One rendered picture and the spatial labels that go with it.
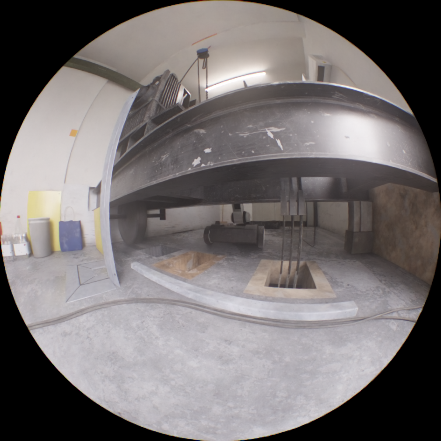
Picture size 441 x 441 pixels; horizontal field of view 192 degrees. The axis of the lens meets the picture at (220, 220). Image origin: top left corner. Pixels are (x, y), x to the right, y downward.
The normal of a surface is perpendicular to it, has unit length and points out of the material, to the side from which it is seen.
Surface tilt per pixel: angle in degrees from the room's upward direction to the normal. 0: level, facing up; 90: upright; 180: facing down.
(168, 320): 0
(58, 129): 90
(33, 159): 90
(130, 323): 0
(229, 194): 90
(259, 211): 90
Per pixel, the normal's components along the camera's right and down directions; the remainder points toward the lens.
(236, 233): -0.37, 0.04
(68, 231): 0.78, -0.04
